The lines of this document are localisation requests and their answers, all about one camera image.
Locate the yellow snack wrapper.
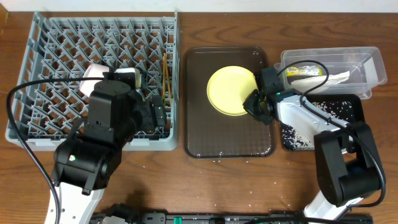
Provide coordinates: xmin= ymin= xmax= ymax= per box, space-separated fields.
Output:
xmin=285 ymin=65 xmax=323 ymax=77

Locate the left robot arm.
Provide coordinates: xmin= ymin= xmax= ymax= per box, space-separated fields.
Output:
xmin=45 ymin=80 xmax=167 ymax=223

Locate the white small bowl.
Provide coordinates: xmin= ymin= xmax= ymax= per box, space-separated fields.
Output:
xmin=78 ymin=63 xmax=110 ymax=97

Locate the pile of rice and nuts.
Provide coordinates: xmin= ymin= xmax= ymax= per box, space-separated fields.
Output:
xmin=280 ymin=123 xmax=315 ymax=151

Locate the dark brown serving tray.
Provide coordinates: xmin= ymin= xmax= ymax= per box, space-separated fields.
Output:
xmin=183 ymin=46 xmax=276 ymax=159

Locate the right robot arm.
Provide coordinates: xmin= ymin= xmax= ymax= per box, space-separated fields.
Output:
xmin=243 ymin=90 xmax=386 ymax=223

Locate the yellow round plate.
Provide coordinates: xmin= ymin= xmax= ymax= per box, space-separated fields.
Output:
xmin=206 ymin=66 xmax=257 ymax=116

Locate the clear plastic waste bin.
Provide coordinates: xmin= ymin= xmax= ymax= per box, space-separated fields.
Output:
xmin=274 ymin=47 xmax=387 ymax=100

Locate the crumpled white paper napkin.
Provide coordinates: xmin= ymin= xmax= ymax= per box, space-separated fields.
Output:
xmin=290 ymin=72 xmax=350 ymax=94

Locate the black food waste tray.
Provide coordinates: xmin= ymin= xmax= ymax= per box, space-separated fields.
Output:
xmin=277 ymin=94 xmax=369 ymax=152

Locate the grey dishwasher rack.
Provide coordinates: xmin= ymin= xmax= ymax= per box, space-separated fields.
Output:
xmin=6 ymin=12 xmax=180 ymax=151

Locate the black rail at table edge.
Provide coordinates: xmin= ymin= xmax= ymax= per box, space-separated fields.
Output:
xmin=90 ymin=203 xmax=374 ymax=224

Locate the light blue bowl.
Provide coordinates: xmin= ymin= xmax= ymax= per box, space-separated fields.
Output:
xmin=115 ymin=67 xmax=142 ymax=90

